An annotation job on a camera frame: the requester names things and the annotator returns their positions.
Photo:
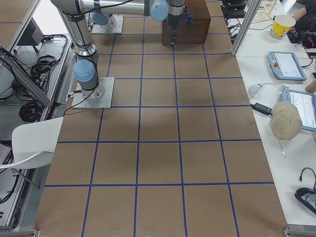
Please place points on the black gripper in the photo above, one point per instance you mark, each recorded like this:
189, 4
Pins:
173, 22

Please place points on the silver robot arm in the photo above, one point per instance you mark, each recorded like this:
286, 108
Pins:
104, 19
73, 12

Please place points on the dark brown wooden cabinet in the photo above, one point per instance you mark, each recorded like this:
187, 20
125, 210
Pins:
193, 34

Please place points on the white light bulb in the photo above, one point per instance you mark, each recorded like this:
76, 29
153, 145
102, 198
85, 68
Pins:
254, 89

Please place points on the yellow popcorn bucket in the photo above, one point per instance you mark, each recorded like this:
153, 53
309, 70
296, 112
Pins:
281, 26

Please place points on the blue teach pendant far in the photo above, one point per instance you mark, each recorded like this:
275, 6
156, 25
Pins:
285, 66

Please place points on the blue teach pendant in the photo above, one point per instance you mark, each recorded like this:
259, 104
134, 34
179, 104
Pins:
306, 105
285, 66

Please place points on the black power adapter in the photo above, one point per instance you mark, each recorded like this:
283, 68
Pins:
262, 109

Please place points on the grey metal box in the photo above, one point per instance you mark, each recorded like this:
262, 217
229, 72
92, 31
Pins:
31, 36

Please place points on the beige baseball cap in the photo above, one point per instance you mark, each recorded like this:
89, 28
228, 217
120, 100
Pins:
286, 122

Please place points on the blue teach pendant near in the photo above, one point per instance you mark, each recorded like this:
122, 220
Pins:
306, 105

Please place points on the white plastic chair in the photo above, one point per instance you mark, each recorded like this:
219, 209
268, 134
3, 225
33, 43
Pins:
33, 144

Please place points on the black glasses case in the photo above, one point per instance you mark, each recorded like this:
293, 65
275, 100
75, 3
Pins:
307, 197

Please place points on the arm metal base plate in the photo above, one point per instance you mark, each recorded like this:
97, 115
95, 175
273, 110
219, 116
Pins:
96, 29
100, 98

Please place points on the aluminium frame post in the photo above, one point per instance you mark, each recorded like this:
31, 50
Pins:
254, 5

